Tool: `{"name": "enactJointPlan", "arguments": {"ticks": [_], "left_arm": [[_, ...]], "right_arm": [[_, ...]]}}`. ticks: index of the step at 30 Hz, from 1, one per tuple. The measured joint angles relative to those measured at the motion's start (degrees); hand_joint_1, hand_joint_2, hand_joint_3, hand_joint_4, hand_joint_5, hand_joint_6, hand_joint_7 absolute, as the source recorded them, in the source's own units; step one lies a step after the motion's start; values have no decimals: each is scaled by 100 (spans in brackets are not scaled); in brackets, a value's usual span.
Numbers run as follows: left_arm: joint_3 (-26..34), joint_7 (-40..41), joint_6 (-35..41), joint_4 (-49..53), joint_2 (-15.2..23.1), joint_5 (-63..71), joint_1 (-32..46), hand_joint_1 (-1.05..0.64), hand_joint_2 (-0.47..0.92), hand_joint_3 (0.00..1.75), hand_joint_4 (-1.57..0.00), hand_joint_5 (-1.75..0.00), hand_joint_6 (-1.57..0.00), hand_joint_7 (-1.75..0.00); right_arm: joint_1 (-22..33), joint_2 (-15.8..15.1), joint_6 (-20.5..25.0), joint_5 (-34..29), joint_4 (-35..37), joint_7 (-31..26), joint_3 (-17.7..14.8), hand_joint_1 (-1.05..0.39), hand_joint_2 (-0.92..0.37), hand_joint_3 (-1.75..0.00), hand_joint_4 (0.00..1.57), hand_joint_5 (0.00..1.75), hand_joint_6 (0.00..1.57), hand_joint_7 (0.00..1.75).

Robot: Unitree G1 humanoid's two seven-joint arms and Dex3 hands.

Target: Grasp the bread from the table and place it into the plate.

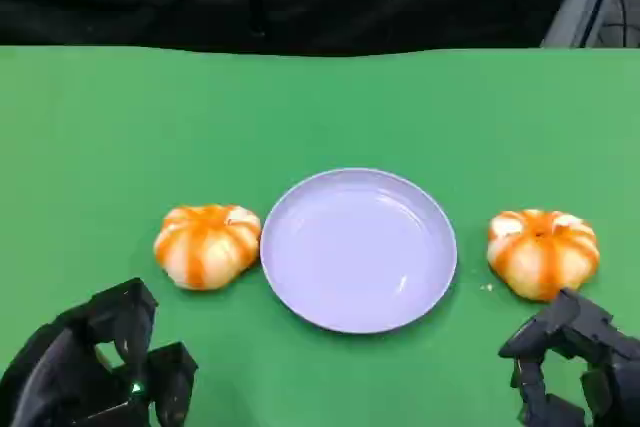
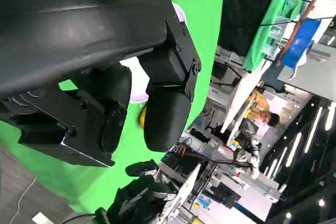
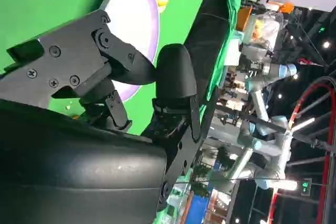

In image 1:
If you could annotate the green table cloth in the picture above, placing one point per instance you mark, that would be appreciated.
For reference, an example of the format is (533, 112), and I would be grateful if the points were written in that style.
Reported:
(150, 137)

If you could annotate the small bread crumb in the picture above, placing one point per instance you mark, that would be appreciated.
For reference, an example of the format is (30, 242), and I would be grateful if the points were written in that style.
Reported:
(487, 287)

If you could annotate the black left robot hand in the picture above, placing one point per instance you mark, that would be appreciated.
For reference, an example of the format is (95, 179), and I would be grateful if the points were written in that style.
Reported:
(55, 377)

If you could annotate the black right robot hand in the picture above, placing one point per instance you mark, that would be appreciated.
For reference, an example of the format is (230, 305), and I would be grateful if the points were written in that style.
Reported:
(590, 327)

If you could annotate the lilac plate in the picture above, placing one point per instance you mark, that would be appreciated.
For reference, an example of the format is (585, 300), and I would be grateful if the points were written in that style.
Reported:
(357, 252)

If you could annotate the orange white toy bread roll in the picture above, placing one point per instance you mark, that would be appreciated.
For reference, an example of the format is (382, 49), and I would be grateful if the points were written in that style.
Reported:
(542, 257)
(205, 247)

